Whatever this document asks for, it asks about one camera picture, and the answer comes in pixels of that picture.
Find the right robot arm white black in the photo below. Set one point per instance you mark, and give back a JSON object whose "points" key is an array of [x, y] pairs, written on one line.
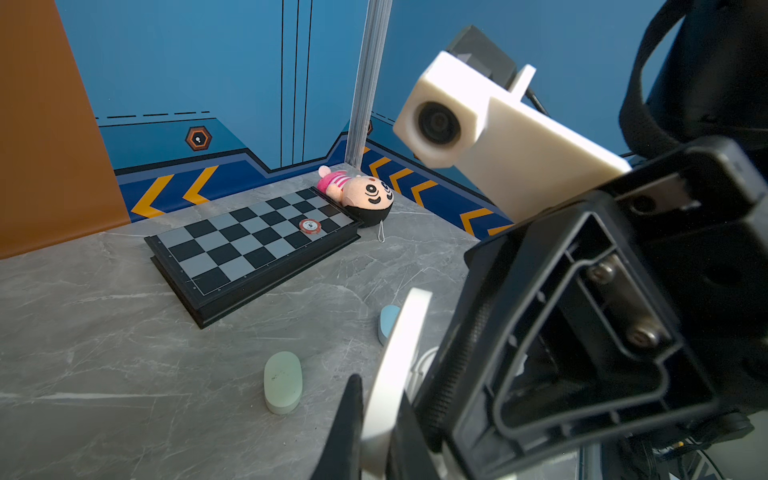
{"points": [[700, 71]]}

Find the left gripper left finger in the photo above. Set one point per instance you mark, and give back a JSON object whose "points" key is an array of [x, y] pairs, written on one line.
{"points": [[340, 458]]}

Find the blue earbud case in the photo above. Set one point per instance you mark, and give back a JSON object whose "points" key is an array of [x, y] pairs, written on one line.
{"points": [[387, 319]]}

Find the right aluminium corner post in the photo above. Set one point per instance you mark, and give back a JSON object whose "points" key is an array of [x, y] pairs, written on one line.
{"points": [[370, 58]]}

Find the pink plush toy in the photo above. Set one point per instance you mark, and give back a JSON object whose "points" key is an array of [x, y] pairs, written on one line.
{"points": [[366, 198]]}

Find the mint green earbud case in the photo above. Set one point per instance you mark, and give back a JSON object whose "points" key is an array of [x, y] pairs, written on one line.
{"points": [[283, 382]]}

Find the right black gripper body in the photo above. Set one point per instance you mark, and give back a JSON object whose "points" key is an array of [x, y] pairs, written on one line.
{"points": [[689, 304]]}

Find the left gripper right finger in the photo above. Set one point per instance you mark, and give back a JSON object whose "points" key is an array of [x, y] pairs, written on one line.
{"points": [[408, 456]]}

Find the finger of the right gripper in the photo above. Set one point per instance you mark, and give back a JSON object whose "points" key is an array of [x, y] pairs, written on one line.
{"points": [[560, 338]]}

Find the black grey checkerboard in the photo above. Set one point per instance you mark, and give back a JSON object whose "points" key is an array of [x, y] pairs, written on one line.
{"points": [[217, 265]]}

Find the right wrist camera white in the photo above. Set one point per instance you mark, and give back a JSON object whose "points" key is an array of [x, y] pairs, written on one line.
{"points": [[467, 111]]}

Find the red poker chip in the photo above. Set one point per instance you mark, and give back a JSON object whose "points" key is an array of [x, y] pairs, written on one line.
{"points": [[310, 226]]}

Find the white earbud case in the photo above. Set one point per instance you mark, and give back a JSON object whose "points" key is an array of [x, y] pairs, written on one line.
{"points": [[385, 395]]}

